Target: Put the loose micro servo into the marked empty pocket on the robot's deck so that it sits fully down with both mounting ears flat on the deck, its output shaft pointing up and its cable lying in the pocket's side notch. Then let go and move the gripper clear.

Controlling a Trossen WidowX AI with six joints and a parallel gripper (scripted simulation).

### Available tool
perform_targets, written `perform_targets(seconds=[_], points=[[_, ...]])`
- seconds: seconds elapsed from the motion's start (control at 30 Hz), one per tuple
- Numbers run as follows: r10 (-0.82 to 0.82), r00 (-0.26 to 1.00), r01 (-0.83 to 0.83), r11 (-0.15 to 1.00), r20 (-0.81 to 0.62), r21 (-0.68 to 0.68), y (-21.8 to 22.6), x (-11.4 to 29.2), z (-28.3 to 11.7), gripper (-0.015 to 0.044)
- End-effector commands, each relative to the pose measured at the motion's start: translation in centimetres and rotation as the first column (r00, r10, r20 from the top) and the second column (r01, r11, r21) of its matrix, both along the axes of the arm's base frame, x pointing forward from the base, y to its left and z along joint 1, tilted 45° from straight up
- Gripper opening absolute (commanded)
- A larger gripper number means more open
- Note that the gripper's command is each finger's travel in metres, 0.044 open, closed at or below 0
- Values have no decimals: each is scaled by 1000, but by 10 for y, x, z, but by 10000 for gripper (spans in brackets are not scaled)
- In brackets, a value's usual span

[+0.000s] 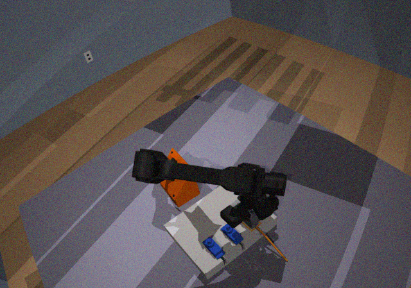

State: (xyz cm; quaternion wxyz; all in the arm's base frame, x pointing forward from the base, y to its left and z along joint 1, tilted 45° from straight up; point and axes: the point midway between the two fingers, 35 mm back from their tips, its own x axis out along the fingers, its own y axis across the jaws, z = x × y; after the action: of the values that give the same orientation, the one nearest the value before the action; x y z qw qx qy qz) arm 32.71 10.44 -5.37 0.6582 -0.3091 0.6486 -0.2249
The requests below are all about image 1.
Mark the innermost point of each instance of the white flat rectangular plate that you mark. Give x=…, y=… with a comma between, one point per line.
x=207, y=239

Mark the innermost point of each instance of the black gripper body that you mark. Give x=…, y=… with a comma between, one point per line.
x=233, y=217

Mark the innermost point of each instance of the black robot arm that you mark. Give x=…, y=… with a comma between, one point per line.
x=154, y=167

